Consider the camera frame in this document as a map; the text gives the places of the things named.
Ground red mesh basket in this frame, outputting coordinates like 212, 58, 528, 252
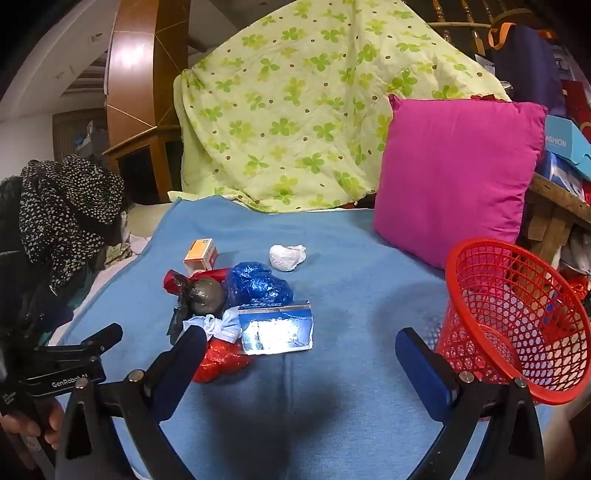
434, 239, 591, 406

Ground pink pillow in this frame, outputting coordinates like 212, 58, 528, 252
372, 95, 549, 271

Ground orange medicine box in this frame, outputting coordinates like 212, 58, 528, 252
184, 238, 218, 272

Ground black white spotted garment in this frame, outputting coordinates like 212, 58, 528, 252
19, 154, 124, 289

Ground black jacket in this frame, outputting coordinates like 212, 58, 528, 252
0, 178, 93, 352

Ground dark grey round ball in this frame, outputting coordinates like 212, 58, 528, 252
187, 278, 227, 317

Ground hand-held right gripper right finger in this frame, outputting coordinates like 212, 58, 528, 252
394, 327, 546, 480

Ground wooden stair railing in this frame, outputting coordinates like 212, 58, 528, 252
425, 0, 509, 56

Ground blue blanket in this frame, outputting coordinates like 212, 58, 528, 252
69, 196, 555, 480

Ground wooden bench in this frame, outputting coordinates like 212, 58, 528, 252
517, 173, 591, 278

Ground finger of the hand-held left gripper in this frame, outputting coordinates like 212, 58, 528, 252
28, 323, 123, 370

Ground clear box with red ribbon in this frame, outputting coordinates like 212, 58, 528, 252
164, 267, 230, 296

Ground blue shoebox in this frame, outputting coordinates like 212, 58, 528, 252
542, 114, 591, 181

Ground blue plastic bag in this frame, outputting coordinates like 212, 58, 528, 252
226, 262, 294, 309

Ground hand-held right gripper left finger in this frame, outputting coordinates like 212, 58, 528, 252
54, 325, 208, 480

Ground blue white foil packet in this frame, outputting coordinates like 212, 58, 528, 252
237, 300, 315, 357

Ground navy bag with orange handles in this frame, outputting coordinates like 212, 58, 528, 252
487, 23, 566, 116

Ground person's left hand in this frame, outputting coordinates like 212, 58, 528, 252
0, 398, 66, 452

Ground floral cloth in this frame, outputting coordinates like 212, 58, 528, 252
104, 242, 136, 267

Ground green clover print quilt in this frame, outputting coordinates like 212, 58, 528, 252
174, 0, 511, 214

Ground red foil bag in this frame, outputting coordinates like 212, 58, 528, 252
567, 276, 591, 315

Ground red plastic bag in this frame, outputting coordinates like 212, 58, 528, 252
191, 337, 252, 384

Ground white paper ball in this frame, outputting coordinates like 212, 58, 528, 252
270, 244, 307, 271

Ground cream pillow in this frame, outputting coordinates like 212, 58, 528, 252
124, 200, 178, 241

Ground light blue face mask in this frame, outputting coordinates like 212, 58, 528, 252
182, 314, 243, 344

